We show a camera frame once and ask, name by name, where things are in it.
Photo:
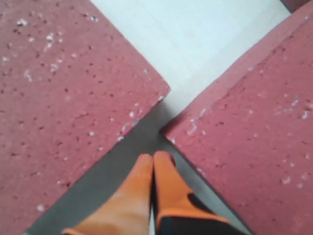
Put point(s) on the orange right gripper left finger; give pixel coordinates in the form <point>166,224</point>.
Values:
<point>127,212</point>

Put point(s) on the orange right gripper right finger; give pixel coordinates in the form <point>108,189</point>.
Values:
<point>176,213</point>

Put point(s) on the red brick front row left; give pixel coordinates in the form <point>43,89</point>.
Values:
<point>250,133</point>

